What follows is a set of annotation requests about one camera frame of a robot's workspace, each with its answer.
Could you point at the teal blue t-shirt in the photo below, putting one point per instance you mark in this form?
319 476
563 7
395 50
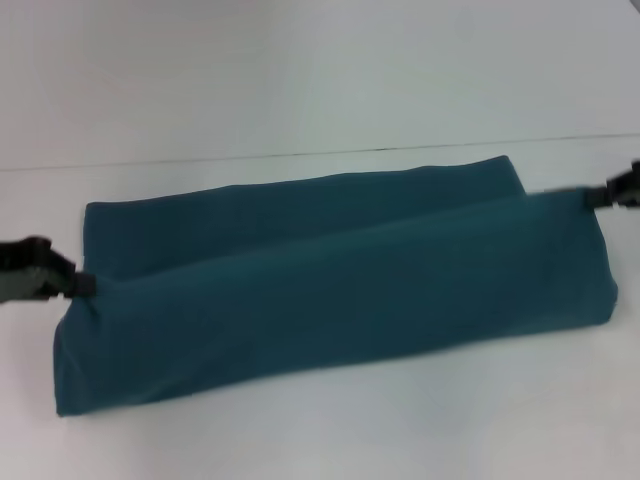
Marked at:
325 280

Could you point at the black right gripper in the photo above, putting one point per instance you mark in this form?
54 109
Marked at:
627 187

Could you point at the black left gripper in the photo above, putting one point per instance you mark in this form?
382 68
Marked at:
27 270

